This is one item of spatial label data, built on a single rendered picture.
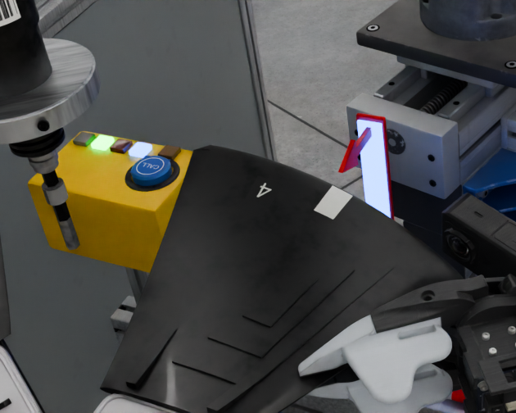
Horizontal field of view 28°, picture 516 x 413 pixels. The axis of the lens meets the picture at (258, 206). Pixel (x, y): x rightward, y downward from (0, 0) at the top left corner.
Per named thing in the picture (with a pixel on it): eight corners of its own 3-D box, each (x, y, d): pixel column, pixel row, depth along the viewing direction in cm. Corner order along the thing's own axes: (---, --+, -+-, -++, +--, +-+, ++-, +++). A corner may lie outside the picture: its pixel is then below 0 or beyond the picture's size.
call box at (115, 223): (52, 259, 111) (24, 180, 104) (104, 203, 117) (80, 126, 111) (176, 291, 103) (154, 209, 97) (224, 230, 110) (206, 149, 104)
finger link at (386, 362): (312, 406, 58) (471, 373, 59) (291, 326, 62) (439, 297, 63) (315, 437, 60) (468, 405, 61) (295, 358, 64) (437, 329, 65)
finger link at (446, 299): (375, 315, 60) (519, 286, 61) (368, 296, 62) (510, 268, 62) (376, 364, 64) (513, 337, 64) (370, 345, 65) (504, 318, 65)
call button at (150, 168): (126, 187, 102) (122, 173, 101) (147, 164, 105) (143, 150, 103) (160, 193, 100) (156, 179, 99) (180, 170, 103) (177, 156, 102)
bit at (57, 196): (58, 250, 51) (29, 165, 47) (70, 237, 51) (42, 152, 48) (75, 254, 50) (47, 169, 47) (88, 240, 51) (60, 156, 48)
